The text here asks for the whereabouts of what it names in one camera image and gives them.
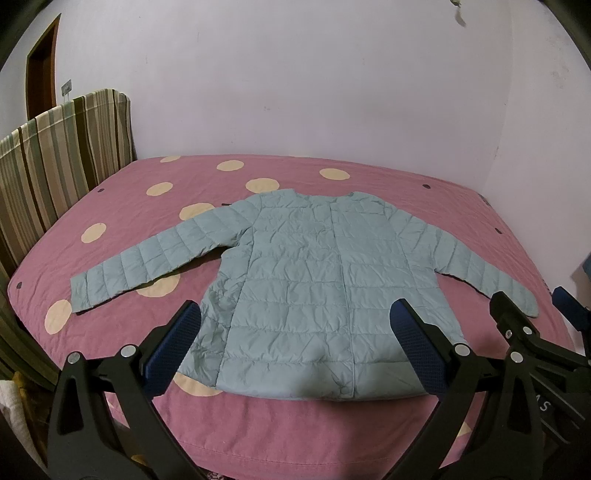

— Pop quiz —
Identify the light blue quilted jacket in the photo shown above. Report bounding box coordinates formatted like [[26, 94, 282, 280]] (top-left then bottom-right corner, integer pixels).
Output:
[[70, 190, 539, 401]]

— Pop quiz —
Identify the pink polka dot bedspread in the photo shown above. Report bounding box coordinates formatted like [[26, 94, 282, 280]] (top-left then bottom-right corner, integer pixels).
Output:
[[8, 156, 572, 479]]

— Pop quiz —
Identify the striped fabric headboard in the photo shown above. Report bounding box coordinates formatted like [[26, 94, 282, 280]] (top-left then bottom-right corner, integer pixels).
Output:
[[1, 89, 135, 277]]

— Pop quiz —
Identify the brown wooden door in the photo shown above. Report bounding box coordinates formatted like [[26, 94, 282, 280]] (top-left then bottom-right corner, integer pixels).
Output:
[[25, 16, 60, 120]]

